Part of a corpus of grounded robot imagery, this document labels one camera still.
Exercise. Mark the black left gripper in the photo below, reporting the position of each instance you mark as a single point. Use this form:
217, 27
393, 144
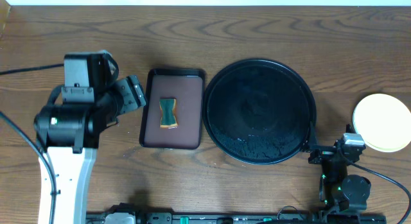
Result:
129, 95

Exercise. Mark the yellow plate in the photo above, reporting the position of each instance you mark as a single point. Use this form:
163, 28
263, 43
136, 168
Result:
383, 121

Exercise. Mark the green orange sponge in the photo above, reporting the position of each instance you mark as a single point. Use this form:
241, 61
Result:
168, 108

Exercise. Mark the round black tray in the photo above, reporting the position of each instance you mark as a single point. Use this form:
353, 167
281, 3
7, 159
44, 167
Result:
259, 111

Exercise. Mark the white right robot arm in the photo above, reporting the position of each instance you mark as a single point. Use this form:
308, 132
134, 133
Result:
343, 194

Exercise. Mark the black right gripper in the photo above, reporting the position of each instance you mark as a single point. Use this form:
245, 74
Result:
322, 155

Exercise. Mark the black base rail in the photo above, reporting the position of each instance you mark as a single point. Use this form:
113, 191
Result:
128, 213

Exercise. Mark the rectangular brown tray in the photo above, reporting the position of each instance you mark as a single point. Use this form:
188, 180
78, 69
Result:
187, 87

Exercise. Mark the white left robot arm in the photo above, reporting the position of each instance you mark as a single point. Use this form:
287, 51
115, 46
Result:
68, 131

